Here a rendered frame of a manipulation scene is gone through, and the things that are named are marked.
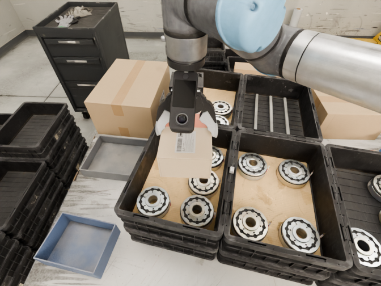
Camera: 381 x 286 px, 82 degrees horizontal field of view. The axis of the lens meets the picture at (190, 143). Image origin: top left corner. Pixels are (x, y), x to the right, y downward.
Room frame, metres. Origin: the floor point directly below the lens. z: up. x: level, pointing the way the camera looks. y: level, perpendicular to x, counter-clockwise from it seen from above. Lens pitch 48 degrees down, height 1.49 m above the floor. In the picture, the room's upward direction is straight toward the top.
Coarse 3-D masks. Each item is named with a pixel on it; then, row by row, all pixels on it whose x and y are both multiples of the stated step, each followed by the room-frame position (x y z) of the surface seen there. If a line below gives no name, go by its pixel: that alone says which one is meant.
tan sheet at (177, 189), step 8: (224, 152) 0.55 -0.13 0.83; (152, 168) 0.47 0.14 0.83; (152, 176) 0.43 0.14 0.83; (160, 176) 0.43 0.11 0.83; (144, 184) 0.40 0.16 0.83; (152, 184) 0.40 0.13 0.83; (160, 184) 0.40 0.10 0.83; (168, 184) 0.40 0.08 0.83; (176, 184) 0.40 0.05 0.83; (184, 184) 0.40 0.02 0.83; (168, 192) 0.37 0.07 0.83; (176, 192) 0.37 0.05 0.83; (184, 192) 0.37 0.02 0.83; (176, 200) 0.34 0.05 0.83; (216, 200) 0.34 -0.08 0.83; (136, 208) 0.31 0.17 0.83; (176, 208) 0.31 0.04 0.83; (216, 208) 0.31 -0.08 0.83; (168, 216) 0.29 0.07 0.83; (176, 216) 0.29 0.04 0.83
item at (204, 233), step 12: (144, 156) 0.45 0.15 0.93; (228, 156) 0.45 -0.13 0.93; (228, 168) 0.41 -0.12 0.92; (132, 180) 0.35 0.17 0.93; (228, 180) 0.35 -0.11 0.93; (120, 204) 0.28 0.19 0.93; (120, 216) 0.25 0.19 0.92; (132, 216) 0.24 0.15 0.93; (144, 216) 0.24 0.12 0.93; (168, 228) 0.22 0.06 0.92; (180, 228) 0.21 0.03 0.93; (216, 240) 0.19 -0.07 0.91
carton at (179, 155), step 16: (160, 144) 0.33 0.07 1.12; (176, 144) 0.33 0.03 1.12; (192, 144) 0.33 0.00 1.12; (208, 144) 0.33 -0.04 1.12; (160, 160) 0.29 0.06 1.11; (176, 160) 0.29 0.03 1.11; (192, 160) 0.29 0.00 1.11; (208, 160) 0.29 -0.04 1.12; (176, 176) 0.29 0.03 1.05; (192, 176) 0.29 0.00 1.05; (208, 176) 0.29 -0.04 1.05
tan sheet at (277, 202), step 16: (272, 160) 0.51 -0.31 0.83; (240, 176) 0.43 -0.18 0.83; (272, 176) 0.43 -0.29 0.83; (240, 192) 0.37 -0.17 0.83; (256, 192) 0.37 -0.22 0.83; (272, 192) 0.37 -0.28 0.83; (288, 192) 0.37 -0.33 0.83; (304, 192) 0.37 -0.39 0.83; (256, 208) 0.31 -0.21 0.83; (272, 208) 0.31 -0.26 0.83; (288, 208) 0.31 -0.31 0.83; (304, 208) 0.31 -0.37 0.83; (272, 224) 0.26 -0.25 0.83; (272, 240) 0.21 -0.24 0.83
